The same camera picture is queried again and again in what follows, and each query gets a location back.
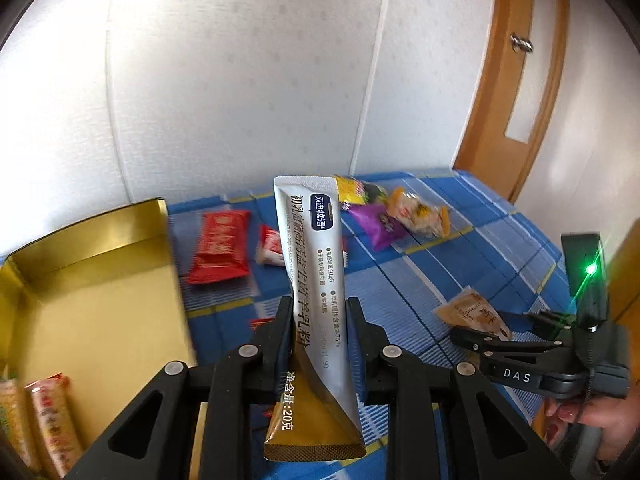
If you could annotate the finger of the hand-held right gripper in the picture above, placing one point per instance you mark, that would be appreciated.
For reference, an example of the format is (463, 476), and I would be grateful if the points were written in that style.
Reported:
(492, 342)
(550, 319)

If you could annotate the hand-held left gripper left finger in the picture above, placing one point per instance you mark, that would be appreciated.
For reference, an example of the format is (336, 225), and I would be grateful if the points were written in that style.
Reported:
(284, 332)

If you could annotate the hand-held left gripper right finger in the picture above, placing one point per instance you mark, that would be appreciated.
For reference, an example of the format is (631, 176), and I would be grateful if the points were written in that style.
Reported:
(354, 332)

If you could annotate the beige snack packet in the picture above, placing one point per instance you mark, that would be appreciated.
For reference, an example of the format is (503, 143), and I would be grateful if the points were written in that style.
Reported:
(472, 312)

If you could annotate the silver and gold powder sachet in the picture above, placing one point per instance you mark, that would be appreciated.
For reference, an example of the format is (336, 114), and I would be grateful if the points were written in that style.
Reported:
(312, 280)

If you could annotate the orange clear seed packet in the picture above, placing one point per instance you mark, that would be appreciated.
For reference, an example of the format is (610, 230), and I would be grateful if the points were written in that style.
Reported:
(417, 212)

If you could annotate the gold tin box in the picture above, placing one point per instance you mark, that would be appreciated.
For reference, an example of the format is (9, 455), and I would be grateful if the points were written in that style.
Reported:
(95, 305)

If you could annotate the person's right hand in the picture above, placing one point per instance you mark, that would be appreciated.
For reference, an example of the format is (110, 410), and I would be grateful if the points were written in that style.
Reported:
(575, 417)

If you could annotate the tiny red candy packet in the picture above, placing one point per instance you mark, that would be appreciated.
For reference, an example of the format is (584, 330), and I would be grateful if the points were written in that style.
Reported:
(259, 323)

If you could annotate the blue plaid bed sheet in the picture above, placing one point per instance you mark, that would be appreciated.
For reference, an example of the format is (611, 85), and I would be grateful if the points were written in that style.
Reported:
(415, 280)

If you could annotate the small red white candy packet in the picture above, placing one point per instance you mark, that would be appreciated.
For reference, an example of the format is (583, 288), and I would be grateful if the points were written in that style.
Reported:
(270, 247)

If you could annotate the red snack packet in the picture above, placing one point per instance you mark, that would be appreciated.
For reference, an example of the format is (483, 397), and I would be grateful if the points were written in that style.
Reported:
(220, 247)

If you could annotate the purple snack packet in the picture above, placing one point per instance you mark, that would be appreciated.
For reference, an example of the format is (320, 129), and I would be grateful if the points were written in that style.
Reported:
(377, 222)

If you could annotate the wooden door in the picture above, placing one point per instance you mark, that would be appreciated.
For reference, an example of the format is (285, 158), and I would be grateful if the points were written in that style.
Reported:
(515, 85)

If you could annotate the metal door hook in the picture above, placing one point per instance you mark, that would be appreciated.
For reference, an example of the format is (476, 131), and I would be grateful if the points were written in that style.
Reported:
(521, 42)

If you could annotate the orange striped snack bar packet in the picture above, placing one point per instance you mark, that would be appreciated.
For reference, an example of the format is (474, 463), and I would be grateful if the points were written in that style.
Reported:
(52, 425)

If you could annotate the yellow green snack bar packet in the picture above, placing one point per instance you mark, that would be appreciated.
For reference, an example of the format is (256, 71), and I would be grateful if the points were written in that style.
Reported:
(11, 425)

